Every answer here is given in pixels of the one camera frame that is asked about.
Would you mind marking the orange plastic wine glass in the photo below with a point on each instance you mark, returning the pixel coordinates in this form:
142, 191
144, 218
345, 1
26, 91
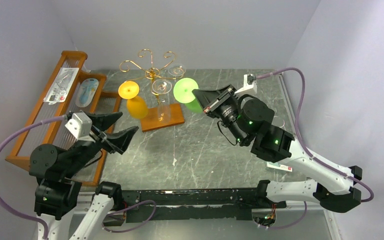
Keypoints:
136, 105

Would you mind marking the green plastic wine glass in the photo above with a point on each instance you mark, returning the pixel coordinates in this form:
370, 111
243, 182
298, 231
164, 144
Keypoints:
183, 93

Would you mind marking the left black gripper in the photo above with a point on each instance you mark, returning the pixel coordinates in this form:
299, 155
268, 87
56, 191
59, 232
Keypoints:
119, 139

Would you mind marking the white packaged item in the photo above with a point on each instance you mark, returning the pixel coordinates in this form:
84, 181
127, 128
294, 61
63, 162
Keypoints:
61, 85

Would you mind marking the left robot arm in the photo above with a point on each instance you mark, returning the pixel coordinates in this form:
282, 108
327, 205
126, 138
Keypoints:
56, 195

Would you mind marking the clear wine glass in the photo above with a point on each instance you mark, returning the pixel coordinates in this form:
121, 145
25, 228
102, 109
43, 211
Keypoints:
176, 71

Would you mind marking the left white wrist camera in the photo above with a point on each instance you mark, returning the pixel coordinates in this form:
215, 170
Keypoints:
79, 125

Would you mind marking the small white card box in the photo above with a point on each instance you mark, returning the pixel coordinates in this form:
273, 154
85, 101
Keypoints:
277, 166

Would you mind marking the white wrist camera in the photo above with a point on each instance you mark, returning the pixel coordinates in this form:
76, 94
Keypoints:
249, 86
79, 125

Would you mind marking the gold wire wine glass rack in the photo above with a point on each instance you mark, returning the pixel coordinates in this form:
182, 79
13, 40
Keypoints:
152, 73

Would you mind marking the wooden dish drying rack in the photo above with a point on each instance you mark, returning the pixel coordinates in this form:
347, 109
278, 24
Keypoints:
56, 133

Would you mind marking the clear champagne flute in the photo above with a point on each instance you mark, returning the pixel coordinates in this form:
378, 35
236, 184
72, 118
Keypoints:
161, 89

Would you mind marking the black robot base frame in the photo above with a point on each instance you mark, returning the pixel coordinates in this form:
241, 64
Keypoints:
198, 204

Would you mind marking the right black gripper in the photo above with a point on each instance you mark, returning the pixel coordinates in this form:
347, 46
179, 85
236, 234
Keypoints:
218, 101

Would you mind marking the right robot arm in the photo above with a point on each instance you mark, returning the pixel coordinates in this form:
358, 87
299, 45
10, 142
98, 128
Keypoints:
250, 121

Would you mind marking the blue packaged tool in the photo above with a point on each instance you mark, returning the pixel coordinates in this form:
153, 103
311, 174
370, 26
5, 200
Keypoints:
86, 92

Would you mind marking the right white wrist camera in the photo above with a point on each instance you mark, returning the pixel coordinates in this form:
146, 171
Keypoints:
249, 86

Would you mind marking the clear glass right edge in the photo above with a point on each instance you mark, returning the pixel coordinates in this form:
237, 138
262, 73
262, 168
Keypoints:
278, 122

